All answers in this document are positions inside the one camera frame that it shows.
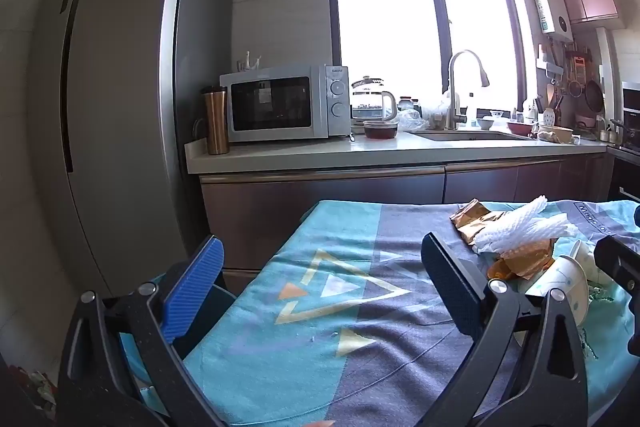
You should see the patterned cloth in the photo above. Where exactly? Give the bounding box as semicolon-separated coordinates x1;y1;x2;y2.
20;369;56;413

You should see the kitchen counter cabinet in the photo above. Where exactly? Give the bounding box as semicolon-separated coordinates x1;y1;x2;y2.
185;134;616;278

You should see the kitchen window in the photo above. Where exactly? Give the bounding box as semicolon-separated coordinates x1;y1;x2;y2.
324;0;531;112

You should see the grey refrigerator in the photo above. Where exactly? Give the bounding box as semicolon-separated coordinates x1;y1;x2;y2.
27;0;236;298

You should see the gold foil snack wrapper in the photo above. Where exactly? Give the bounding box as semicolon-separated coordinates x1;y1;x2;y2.
487;239;556;282

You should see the clear plastic bag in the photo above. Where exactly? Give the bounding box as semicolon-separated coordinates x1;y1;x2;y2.
397;107;431;131

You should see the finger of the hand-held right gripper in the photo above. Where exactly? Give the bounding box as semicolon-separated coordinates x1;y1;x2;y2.
594;237;640;295

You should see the printed teal grey tablecloth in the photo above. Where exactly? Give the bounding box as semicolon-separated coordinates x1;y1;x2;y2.
120;199;640;427

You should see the steel kitchen faucet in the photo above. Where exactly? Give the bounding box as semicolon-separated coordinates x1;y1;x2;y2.
446;50;491;131

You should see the kitchen sink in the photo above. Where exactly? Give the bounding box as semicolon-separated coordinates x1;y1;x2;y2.
410;130;533;142

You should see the white water heater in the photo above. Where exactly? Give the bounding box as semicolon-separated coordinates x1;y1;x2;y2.
527;0;573;42

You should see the copper thermos tumbler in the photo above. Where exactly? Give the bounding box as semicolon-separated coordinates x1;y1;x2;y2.
201;85;231;156

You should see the white dotted paper cup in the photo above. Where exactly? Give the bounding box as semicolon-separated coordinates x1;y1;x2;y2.
570;239;603;285
520;254;591;328

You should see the white tissue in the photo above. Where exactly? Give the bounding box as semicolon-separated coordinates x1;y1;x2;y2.
472;195;578;255

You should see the dark food container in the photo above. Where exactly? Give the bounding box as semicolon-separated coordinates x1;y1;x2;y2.
362;120;401;140

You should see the built-in oven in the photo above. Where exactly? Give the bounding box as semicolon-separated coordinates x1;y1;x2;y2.
620;81;640;152

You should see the cream pot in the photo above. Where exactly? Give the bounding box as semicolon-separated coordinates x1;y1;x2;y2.
537;123;575;145

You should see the wall utensil rack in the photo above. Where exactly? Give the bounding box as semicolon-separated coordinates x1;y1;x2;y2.
537;42;606;112

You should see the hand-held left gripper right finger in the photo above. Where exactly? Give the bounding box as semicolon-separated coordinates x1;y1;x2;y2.
421;233;588;427

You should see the blue trash bin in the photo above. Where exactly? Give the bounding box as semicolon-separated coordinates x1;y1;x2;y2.
120;274;238;408

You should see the hanging frying pan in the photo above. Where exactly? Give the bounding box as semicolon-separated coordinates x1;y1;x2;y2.
584;79;605;112

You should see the white microwave oven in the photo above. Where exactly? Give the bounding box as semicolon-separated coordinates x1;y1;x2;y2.
219;64;351;144

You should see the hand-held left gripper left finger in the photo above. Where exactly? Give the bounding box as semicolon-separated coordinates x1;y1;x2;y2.
57;235;226;427

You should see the glass electric kettle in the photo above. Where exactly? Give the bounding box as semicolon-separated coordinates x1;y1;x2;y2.
350;76;398;128

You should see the orange peel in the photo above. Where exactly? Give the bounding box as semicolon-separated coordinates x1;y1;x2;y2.
487;259;511;282

